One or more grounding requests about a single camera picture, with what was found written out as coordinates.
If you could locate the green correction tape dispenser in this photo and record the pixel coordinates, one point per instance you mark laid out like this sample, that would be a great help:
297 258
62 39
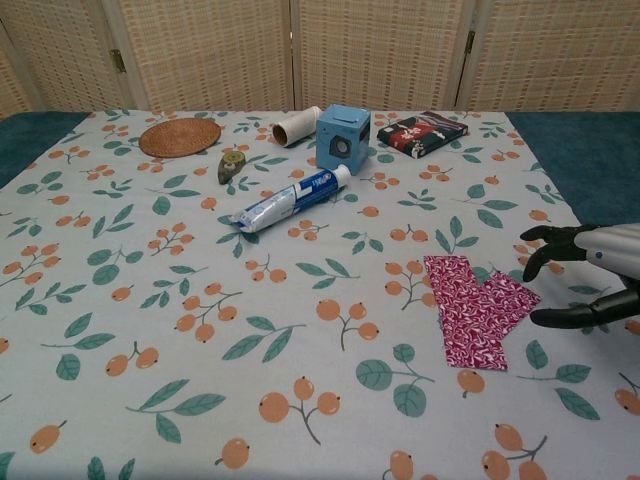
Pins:
230 167

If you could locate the floral leaf-print tablecloth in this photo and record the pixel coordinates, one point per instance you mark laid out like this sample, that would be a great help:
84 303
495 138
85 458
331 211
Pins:
200 310

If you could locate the brass screen hinge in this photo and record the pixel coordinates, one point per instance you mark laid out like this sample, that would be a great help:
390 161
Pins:
470 41
117 60

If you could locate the round woven rattan coaster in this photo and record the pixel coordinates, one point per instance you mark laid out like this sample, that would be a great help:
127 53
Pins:
180 139

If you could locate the small blue cardboard box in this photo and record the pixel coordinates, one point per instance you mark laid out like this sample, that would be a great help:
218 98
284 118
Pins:
342 140

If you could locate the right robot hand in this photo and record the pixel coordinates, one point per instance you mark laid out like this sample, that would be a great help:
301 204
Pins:
610 245

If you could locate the cream thread roll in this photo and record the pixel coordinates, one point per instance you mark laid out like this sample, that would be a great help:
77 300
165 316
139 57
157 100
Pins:
297 126

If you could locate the bamboo folding screen panel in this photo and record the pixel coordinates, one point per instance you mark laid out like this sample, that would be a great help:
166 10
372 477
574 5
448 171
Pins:
560 50
65 55
380 50
210 50
10 85

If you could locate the black and red snack packet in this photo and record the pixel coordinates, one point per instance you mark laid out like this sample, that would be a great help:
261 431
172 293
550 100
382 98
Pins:
420 134

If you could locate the blue white toothpaste tube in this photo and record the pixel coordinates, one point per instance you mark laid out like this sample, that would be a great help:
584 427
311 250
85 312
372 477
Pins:
280 202

